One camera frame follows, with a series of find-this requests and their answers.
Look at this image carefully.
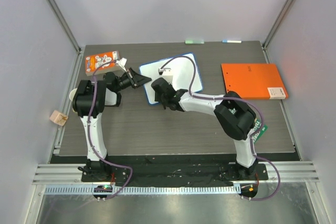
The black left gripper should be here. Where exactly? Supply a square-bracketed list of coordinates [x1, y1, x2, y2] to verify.
[115, 68, 152, 92]

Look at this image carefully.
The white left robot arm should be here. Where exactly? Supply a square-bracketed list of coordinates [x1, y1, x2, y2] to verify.
[70, 68, 152, 182]

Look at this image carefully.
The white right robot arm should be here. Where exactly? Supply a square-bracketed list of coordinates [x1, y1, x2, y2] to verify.
[151, 78, 258, 179]

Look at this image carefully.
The orange illustrated book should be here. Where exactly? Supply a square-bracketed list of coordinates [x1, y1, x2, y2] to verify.
[84, 51, 121, 76]

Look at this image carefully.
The green marker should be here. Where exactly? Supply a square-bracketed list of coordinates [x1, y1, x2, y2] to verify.
[185, 40, 205, 45]

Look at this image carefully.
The light green mug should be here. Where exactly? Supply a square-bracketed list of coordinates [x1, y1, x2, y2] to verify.
[69, 88, 77, 113]

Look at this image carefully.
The blue marker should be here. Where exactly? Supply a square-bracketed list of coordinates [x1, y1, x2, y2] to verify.
[222, 40, 242, 44]

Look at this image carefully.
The orange notebook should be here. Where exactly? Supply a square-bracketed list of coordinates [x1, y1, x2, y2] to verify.
[221, 63, 289, 100]

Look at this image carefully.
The pink wooden block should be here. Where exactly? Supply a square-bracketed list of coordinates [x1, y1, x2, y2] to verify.
[49, 110, 68, 126]

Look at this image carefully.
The green book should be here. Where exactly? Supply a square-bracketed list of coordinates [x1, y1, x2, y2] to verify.
[252, 119, 268, 144]

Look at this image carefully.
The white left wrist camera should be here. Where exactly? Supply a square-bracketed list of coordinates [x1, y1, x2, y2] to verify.
[115, 58, 127, 72]

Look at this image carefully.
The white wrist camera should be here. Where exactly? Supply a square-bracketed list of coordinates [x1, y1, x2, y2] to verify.
[115, 58, 127, 72]
[158, 68, 173, 84]

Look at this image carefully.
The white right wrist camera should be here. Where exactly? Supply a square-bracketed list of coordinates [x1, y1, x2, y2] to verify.
[158, 68, 173, 84]

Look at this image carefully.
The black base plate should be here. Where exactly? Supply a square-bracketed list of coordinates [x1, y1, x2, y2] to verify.
[78, 163, 268, 186]

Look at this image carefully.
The perforated cable duct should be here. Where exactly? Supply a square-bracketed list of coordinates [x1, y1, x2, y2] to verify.
[45, 184, 241, 196]

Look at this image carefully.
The aluminium front rail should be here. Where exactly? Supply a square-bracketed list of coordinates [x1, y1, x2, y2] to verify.
[33, 161, 319, 185]

